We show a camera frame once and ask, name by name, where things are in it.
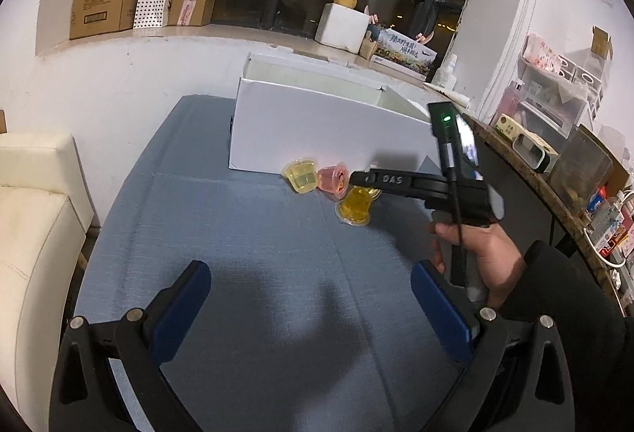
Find clear drawer organizer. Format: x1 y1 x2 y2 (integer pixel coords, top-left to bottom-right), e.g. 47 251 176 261
491 27 614 137

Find green jelly cup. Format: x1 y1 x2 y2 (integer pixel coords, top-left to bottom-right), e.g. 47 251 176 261
282 158 318 194

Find person right forearm black sleeve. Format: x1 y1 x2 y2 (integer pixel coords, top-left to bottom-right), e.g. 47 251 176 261
500 241 633 431

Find white spray bottle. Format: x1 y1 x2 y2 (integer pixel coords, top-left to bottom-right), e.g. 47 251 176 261
431 53 458 91

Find white foam box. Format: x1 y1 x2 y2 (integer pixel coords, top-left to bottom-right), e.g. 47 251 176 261
315 3 370 55

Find cream patterned small box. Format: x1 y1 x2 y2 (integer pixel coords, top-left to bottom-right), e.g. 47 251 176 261
493 112 560 163

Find white storage box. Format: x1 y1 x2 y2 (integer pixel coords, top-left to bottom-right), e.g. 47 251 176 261
229 53 439 173

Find person right hand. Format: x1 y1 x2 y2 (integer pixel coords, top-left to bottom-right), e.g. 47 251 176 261
430 222 527 310

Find white alarm clock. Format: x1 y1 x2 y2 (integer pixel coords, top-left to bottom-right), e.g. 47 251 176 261
513 133 551 173

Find cream leather sofa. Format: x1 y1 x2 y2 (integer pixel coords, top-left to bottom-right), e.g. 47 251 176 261
1 133 94 431

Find brown translucent container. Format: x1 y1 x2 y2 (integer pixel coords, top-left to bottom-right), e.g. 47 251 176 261
549 125 614 215

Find printed landscape carton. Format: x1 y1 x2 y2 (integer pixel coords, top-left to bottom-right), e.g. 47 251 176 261
373 28 436 80

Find yellow jelly cup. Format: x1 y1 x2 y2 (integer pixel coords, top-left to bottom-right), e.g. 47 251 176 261
335 187 382 226

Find pink jelly cup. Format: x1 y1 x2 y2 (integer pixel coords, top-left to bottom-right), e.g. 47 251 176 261
317 163 349 200

